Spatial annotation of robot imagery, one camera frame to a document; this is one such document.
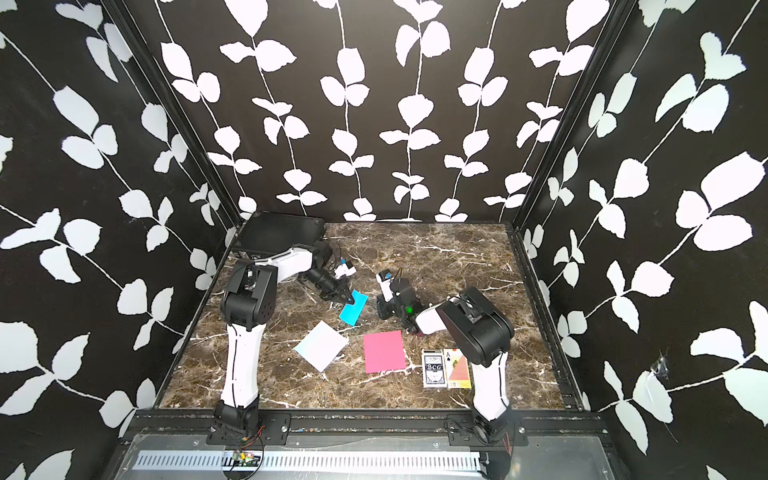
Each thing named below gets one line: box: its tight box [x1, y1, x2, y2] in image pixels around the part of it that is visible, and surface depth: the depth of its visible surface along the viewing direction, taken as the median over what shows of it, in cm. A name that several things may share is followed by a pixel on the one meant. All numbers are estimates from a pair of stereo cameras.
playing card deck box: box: [422, 348, 448, 389], surface depth 84 cm
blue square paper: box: [339, 289, 369, 327], surface depth 97 cm
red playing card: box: [443, 348, 472, 389], surface depth 85 cm
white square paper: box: [294, 320, 349, 373], surface depth 91 cm
